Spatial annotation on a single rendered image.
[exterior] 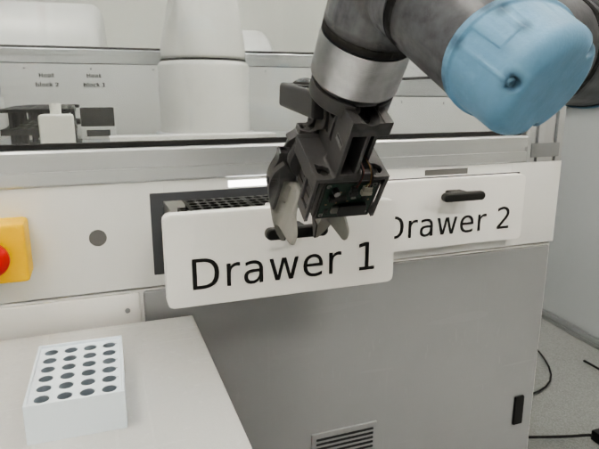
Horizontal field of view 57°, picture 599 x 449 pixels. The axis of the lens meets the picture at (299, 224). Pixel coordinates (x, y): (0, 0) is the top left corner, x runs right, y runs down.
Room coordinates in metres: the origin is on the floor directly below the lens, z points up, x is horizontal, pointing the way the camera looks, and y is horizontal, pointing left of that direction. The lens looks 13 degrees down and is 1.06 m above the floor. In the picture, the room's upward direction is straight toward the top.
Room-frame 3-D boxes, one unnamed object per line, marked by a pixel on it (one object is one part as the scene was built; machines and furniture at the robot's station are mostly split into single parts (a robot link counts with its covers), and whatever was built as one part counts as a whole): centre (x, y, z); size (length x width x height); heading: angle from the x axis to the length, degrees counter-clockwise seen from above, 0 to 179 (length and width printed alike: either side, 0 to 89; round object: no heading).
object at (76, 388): (0.49, 0.22, 0.78); 0.12 x 0.08 x 0.04; 19
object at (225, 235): (0.65, 0.02, 0.87); 0.29 x 0.02 x 0.11; 110
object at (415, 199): (0.87, -0.24, 0.87); 0.29 x 0.02 x 0.11; 110
